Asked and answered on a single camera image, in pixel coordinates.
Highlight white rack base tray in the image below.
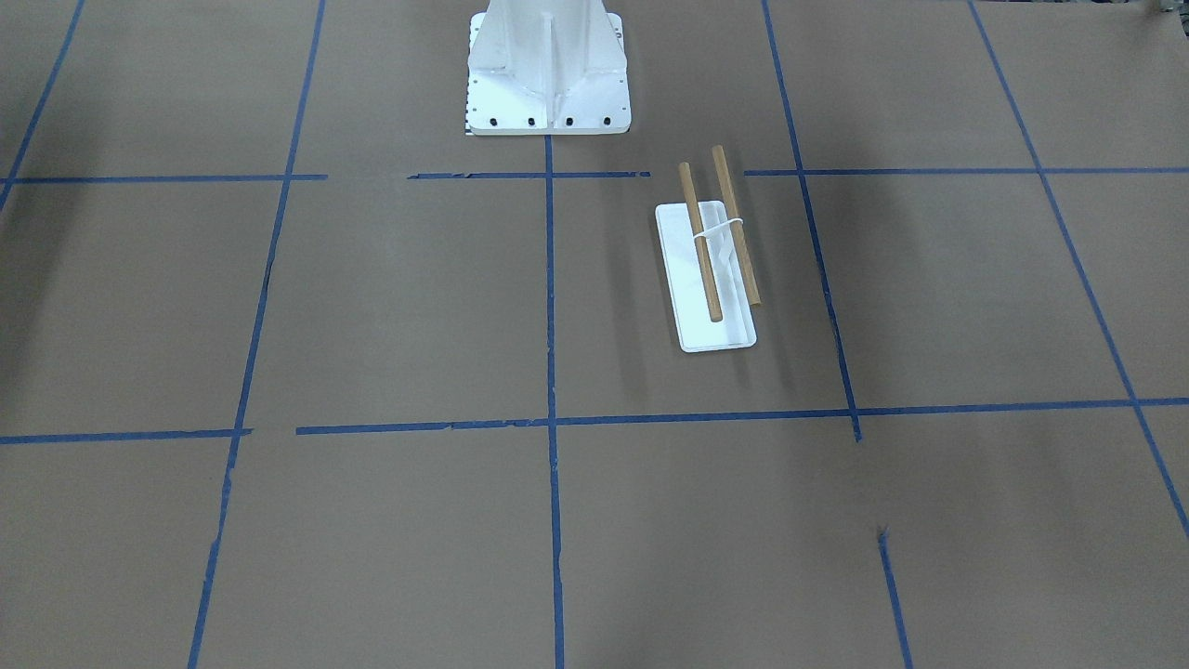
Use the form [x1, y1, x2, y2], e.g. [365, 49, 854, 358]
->
[655, 202, 757, 354]

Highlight white rubber band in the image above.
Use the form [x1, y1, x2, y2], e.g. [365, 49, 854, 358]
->
[693, 217, 743, 269]

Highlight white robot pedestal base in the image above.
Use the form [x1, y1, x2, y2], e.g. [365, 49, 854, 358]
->
[464, 1, 633, 135]

